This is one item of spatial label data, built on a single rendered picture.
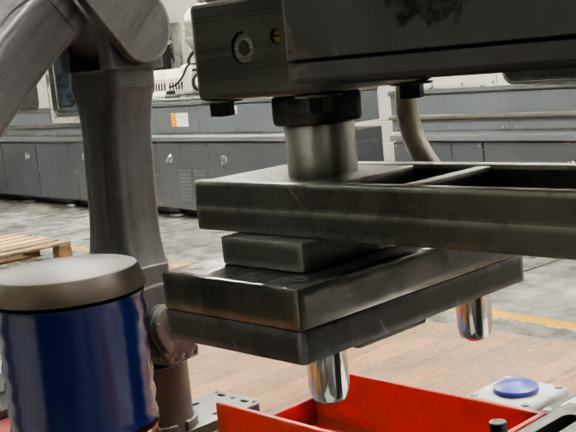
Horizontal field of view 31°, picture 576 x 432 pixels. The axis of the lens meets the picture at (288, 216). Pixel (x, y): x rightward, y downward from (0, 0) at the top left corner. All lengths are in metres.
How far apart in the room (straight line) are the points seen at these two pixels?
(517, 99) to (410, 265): 5.51
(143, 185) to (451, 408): 0.33
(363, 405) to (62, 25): 0.42
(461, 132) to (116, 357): 6.05
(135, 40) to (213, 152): 7.26
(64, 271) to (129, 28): 0.65
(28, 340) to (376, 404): 0.68
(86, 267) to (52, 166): 10.22
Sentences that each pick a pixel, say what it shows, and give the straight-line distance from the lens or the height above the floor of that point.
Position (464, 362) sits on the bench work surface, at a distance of 1.14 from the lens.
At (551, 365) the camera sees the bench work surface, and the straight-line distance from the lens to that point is 1.12.
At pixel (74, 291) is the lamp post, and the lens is 0.25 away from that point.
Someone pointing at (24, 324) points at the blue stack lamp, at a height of 1.19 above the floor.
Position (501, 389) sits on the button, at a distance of 0.94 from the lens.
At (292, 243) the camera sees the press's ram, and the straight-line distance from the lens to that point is 0.49.
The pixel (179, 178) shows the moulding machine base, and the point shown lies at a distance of 8.60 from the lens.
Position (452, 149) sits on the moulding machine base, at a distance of 6.36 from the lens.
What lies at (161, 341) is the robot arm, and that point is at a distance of 0.92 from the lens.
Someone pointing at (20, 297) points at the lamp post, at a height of 1.19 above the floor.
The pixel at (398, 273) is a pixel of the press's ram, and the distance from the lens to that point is 0.51.
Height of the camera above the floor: 1.24
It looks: 9 degrees down
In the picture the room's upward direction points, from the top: 5 degrees counter-clockwise
